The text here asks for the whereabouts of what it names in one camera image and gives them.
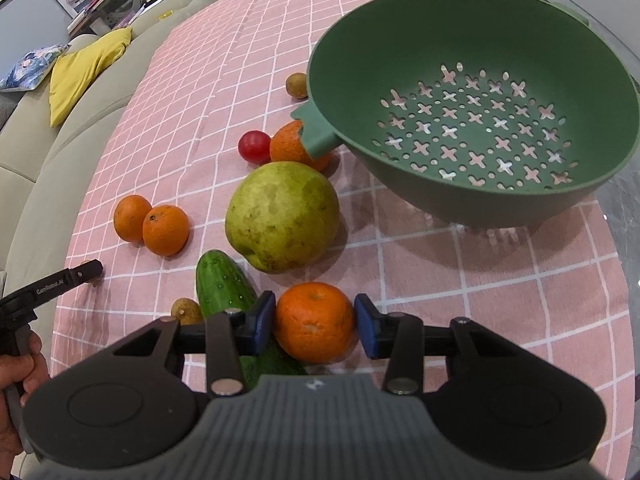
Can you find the red cherry tomato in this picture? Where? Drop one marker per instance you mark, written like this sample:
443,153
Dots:
254,147

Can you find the orange mandarin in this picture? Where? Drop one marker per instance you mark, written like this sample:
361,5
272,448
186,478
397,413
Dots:
286,146
315,323
129,215
165,230

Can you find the yellow cushion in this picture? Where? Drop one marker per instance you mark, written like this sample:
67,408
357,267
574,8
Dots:
73,73

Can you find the green cucumber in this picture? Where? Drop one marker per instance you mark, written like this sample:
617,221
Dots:
222,284

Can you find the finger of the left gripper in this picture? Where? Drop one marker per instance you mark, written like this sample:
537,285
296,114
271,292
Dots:
63,281

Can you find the beige sofa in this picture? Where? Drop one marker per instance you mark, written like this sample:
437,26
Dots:
46,170

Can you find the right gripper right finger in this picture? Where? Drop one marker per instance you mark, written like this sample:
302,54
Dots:
473,354

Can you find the orange mandarin by handle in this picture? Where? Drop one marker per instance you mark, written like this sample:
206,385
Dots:
286,146

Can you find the green plastic colander bowl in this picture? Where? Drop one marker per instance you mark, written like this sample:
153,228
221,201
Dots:
487,113

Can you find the blue patterned cushion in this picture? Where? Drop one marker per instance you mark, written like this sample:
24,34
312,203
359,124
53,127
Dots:
28,72

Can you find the pink checkered tablecloth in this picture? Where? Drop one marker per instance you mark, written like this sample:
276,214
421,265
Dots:
557,289

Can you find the large yellow-green pear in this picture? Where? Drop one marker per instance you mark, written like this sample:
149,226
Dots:
282,217

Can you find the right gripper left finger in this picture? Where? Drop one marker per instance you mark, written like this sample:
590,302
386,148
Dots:
233,342

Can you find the brown longan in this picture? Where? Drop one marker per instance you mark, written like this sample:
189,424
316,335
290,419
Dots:
296,86
187,312

